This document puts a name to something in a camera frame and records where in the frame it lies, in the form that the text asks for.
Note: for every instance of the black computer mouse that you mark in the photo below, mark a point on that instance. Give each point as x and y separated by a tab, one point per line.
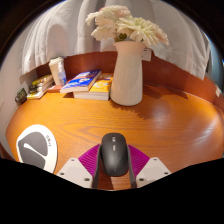
114	155

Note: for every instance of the white curtain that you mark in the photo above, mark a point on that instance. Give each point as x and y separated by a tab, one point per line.
60	33

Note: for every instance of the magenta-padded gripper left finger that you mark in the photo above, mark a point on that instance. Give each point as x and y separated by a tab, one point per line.
75	171

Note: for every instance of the white flower bouquet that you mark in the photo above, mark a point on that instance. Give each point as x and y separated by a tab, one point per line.
133	28

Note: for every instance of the white wall socket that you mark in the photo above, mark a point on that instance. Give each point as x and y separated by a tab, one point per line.
146	54
218	91

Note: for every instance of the yellow black cover book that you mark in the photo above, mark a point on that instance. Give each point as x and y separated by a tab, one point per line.
41	80

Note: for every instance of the white tumbler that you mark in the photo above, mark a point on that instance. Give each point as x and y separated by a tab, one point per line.
54	70

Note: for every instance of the red book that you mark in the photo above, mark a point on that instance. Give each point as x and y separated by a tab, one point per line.
55	88

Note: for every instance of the dark mug with green top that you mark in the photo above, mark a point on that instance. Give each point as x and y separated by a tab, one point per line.
21	96

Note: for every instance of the yellow white book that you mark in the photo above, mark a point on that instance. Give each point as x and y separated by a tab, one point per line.
36	94

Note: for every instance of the round white grey mouse pad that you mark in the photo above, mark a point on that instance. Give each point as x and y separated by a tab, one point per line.
35	148

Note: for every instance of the clear spray bottle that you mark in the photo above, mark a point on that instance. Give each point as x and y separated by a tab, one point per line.
62	76

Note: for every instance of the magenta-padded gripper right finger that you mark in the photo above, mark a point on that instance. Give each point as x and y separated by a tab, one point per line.
153	170

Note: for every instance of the white ceramic vase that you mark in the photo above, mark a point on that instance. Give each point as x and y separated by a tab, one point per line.
128	76

